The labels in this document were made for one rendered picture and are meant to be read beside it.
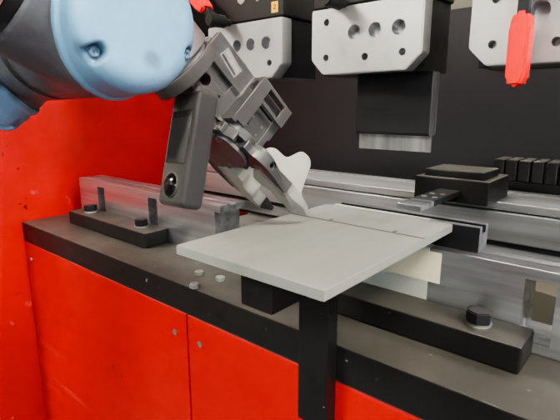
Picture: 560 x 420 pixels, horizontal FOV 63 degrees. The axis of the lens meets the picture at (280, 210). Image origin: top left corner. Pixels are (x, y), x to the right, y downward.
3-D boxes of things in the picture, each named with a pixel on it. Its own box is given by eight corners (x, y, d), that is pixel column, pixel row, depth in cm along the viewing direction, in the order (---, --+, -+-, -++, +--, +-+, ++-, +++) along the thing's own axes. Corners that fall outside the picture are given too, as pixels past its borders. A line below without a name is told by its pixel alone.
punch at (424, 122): (355, 148, 62) (357, 74, 59) (362, 147, 63) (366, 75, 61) (427, 152, 55) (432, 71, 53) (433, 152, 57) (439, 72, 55)
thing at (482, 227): (332, 225, 65) (333, 204, 65) (344, 221, 68) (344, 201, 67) (477, 252, 53) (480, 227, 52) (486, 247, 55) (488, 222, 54)
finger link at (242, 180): (292, 181, 60) (264, 132, 53) (267, 217, 58) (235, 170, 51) (273, 176, 62) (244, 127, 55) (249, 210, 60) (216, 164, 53)
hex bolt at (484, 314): (460, 323, 50) (462, 310, 49) (469, 315, 52) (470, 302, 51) (487, 332, 48) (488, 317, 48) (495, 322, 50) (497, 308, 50)
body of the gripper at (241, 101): (297, 117, 50) (230, 24, 43) (254, 177, 47) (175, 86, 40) (254, 121, 56) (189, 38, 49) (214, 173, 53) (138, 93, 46)
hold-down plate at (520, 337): (285, 297, 64) (285, 276, 64) (307, 285, 68) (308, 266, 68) (518, 376, 45) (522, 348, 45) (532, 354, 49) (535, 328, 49)
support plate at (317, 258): (176, 254, 46) (175, 244, 46) (326, 210, 65) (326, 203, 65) (323, 302, 35) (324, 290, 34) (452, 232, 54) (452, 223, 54)
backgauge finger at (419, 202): (368, 212, 67) (370, 177, 66) (438, 188, 86) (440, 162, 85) (451, 225, 59) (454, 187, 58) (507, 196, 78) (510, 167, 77)
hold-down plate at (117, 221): (69, 223, 105) (67, 210, 104) (92, 218, 109) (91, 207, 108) (145, 249, 86) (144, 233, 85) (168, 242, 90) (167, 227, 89)
